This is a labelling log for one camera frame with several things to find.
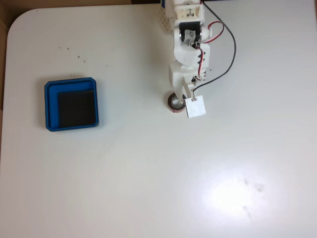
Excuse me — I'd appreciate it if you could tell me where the red tape roll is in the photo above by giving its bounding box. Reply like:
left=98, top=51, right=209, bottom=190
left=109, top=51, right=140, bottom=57
left=167, top=91, right=187, bottom=114

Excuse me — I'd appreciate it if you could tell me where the blue square box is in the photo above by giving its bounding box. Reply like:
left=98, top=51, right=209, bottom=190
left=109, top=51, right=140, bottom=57
left=44, top=77, right=101, bottom=133

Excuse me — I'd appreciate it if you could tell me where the white square camera box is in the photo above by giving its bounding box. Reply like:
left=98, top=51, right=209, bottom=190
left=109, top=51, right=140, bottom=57
left=184, top=94, right=207, bottom=119

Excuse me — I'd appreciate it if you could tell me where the red servo wire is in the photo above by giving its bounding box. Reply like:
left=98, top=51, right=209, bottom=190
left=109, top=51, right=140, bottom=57
left=195, top=21, right=225, bottom=80

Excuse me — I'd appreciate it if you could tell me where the white perforated base plate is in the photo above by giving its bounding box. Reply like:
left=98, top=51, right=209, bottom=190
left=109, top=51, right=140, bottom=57
left=155, top=6, right=174, bottom=32

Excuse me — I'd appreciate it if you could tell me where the black camera cable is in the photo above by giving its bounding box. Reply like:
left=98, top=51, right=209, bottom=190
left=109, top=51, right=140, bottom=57
left=192, top=0, right=237, bottom=98

